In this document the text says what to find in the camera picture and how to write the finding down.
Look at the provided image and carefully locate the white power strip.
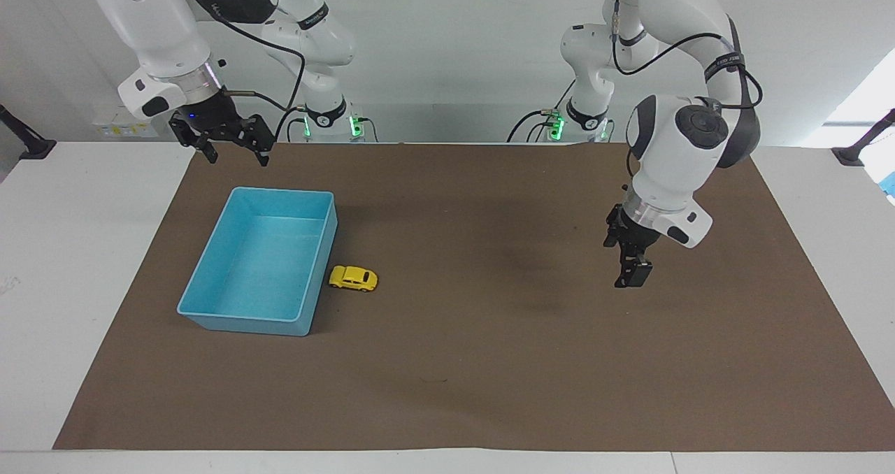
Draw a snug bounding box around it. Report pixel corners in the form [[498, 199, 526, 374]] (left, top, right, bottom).
[[91, 107, 159, 140]]

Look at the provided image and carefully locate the black stand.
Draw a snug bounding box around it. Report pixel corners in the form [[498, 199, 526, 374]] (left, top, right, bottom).
[[831, 108, 895, 166], [0, 103, 57, 161]]

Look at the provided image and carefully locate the light blue plastic bin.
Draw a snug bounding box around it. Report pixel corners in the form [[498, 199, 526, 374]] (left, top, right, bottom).
[[177, 187, 339, 337]]

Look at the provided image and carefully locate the yellow toy beetle car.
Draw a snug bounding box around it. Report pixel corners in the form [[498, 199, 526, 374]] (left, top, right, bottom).
[[329, 265, 379, 293]]

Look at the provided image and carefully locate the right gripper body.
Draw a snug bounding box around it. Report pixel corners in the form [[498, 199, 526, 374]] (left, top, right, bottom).
[[170, 91, 245, 140]]

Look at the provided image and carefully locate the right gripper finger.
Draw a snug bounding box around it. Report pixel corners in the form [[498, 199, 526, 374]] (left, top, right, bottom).
[[234, 113, 275, 168], [170, 126, 219, 165]]

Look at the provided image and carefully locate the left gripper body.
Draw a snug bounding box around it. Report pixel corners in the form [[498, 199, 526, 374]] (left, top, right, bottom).
[[604, 204, 662, 252]]

